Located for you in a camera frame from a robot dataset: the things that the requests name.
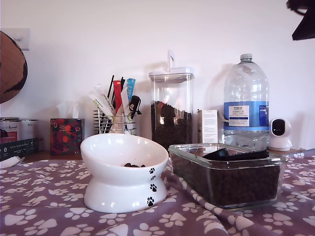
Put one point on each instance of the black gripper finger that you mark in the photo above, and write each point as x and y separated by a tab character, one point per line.
307	27
296	5

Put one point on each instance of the black plastic measuring scoop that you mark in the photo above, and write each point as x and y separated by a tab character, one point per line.
216	155

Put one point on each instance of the small kibble portion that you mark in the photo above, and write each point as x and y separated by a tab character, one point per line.
134	165

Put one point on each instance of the brown cat food kibble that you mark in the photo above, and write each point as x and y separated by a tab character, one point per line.
172	130
246	184

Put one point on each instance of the white tilted ceramic cat bowl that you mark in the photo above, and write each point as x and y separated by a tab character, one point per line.
110	152

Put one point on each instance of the large water bottle blue label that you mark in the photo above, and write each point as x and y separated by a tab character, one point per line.
246	86

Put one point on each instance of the white printed carton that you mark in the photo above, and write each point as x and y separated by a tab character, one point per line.
208	126

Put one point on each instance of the tall clear jar white lid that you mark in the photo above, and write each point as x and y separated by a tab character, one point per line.
172	86

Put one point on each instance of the blue stick sachet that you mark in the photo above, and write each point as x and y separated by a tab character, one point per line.
131	89

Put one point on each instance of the black plastic clip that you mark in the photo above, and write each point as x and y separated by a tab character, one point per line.
135	105

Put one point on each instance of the plain white stick sachet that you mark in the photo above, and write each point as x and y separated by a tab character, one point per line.
125	101

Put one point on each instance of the red stick sachet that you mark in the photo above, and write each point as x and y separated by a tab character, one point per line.
118	94

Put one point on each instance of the rectangular clear glass container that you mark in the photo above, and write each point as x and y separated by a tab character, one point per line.
221	207

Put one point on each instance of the thin black straw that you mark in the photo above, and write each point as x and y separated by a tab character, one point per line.
111	84

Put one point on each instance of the white sachet green print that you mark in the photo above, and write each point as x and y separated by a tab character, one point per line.
104	98
98	103

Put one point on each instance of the beige wooden utensil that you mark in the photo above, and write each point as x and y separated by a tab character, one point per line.
117	126

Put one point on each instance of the white paper tissue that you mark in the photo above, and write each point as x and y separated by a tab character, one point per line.
67	111

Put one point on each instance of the floral tissue box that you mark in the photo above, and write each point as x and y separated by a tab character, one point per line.
66	135

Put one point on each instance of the silver tin white label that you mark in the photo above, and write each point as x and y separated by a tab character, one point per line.
29	128

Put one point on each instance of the purple paw print mat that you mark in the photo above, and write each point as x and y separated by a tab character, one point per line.
49	196

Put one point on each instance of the silver tin red label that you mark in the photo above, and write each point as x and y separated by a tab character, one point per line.
11	123

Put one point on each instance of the dark green cardboard box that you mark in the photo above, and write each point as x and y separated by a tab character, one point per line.
17	148

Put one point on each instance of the small white round camera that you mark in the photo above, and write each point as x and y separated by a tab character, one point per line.
280	140

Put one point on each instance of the round brown wall disc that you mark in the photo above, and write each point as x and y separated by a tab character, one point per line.
12	81

